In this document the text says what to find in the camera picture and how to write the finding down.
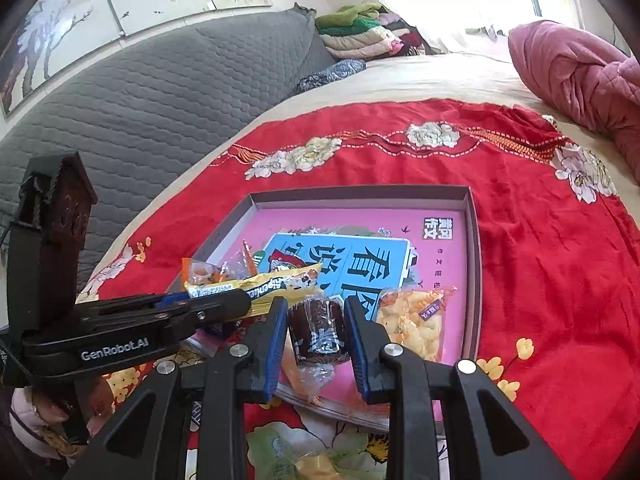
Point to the pink quilt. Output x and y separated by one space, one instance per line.
565 70

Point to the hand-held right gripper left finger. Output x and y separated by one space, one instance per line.
274 355

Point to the orange snack packet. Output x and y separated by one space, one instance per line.
200 272

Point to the white curtain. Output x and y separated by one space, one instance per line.
410 0

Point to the grey quilted headboard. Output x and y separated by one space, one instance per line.
150 110

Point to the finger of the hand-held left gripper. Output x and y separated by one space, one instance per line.
125 306
215 310

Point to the person's left hand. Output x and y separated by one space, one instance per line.
47 412

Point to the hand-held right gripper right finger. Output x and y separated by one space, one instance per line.
361 360

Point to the pile of folded clothes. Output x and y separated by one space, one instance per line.
350 30

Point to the clear packet of yellow crackers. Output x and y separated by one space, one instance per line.
410 325

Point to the dark patterned cloth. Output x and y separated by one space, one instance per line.
330 75

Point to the pink cardboard box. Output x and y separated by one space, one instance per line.
360 220

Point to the dark brown cake packet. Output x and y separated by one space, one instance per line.
317 325

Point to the yellow snack packet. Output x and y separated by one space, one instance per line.
280 282

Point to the red floral blanket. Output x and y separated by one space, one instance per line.
540 260

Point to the red snack packet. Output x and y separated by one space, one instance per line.
282 261

